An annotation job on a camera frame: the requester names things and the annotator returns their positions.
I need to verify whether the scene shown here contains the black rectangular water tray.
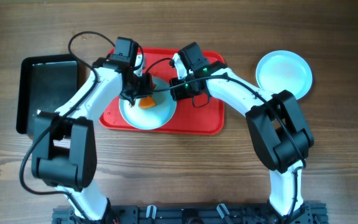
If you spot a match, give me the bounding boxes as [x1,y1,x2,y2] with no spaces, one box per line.
[16,54,78,135]

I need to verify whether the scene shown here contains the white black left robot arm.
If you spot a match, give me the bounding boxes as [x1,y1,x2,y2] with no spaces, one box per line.
[25,54,145,223]

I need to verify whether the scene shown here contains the white plate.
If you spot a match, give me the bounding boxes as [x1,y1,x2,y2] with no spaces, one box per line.
[119,91,177,130]
[255,50,313,100]

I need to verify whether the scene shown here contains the red plastic tray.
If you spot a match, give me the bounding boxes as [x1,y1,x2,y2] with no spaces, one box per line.
[98,46,226,136]

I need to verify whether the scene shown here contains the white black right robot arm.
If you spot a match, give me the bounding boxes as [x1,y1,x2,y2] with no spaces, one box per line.
[170,52,314,223]

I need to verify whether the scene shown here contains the orange sponge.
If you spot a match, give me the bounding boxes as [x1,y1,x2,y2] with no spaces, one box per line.
[139,96,157,110]

